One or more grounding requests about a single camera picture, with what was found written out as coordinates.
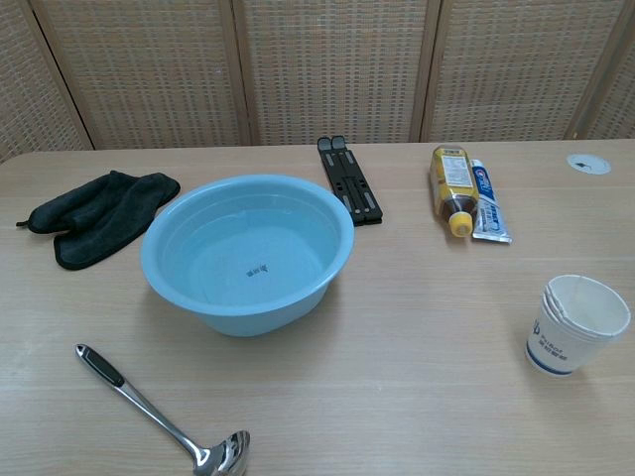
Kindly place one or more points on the light blue plastic basin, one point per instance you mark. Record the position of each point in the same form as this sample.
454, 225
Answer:
223, 307

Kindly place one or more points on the black folding stand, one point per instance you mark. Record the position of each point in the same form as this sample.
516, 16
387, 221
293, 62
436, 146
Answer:
354, 188

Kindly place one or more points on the yellow capped tea bottle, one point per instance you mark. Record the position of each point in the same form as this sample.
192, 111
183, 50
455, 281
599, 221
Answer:
452, 186

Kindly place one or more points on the wooden rattan folding screen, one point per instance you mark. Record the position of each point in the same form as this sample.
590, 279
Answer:
327, 69

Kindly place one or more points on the white blue toothpaste tube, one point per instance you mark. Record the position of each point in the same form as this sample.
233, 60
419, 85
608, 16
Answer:
488, 208

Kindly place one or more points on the black folded cloth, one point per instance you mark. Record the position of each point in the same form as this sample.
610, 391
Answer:
99, 213

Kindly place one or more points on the white paper cup stack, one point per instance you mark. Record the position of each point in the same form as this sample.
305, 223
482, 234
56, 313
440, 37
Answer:
565, 342

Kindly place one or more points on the round grey table grommet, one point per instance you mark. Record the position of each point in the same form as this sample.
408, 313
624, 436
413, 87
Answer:
588, 163

